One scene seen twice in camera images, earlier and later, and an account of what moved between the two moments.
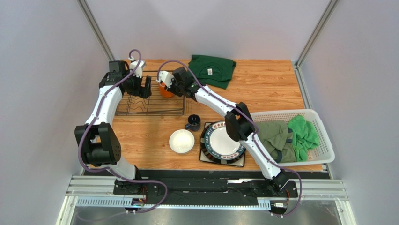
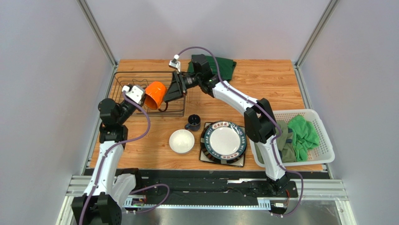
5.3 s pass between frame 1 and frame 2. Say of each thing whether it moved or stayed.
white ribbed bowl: stayed
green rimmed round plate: stayed
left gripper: moved
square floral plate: stayed
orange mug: moved
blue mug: stayed
